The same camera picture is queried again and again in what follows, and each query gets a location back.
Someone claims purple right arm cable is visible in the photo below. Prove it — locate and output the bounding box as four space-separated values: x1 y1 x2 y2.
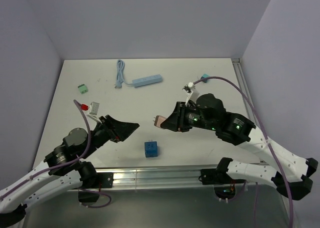
193 76 296 228

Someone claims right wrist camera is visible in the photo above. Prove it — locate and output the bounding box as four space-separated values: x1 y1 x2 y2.
183 82 199 105

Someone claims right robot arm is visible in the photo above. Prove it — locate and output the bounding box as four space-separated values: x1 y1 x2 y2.
154 94 318 200

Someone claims light blue power cord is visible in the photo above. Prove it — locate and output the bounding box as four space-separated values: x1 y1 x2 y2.
114 59 134 90

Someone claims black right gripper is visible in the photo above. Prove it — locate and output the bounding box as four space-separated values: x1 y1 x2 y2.
160 101 218 132

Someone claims green plug adapter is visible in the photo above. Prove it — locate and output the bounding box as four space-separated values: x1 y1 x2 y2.
77 84 89 94

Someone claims aluminium front rail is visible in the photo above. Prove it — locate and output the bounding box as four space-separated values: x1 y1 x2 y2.
37 166 283 192

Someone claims teal charger plug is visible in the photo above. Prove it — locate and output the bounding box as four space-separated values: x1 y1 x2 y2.
200 74 209 83

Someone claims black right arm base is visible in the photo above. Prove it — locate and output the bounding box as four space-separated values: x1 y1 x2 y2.
198 168 248 203

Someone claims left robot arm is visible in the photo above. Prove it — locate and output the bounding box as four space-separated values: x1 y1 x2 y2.
0 115 139 227

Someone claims aluminium side rail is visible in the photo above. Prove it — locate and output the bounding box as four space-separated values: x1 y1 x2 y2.
231 58 260 127

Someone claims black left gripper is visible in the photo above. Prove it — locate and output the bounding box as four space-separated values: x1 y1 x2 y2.
81 114 140 158

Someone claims blue cube socket adapter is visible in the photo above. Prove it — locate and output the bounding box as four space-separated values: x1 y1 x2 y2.
144 140 159 158

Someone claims light blue power strip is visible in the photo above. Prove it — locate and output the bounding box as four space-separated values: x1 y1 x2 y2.
132 74 163 88

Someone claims pink charger plug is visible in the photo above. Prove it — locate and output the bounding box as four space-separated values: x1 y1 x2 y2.
153 115 167 128

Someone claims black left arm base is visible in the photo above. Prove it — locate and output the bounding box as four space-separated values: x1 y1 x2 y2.
77 172 114 209

